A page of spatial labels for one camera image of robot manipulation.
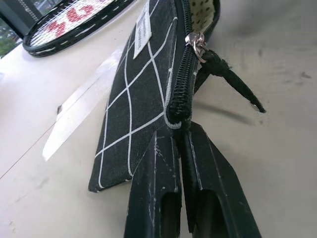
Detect black white-grid zipper pouch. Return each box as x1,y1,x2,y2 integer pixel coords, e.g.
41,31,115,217
88,0,267,193

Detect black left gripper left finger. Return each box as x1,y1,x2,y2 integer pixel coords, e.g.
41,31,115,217
123,130,183,238

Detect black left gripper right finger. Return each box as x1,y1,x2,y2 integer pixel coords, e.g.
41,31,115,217
182,120,263,238

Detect black badminton racket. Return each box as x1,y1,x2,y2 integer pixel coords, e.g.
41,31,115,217
22,0,134,58

